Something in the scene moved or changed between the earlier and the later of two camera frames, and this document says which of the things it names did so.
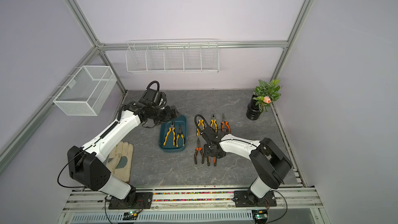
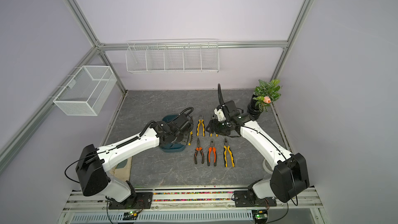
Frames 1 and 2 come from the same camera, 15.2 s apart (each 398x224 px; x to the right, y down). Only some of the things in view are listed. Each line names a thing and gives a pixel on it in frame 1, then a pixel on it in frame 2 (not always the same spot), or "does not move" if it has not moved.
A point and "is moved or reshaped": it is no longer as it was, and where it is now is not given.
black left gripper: (168, 111) → (185, 140)
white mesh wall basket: (86, 90) does not move
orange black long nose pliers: (198, 149) does not move
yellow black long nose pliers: (180, 132) is moved or reshaped
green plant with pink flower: (266, 93) does not move
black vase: (253, 111) does not move
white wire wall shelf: (172, 56) does not move
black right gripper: (207, 153) → (213, 128)
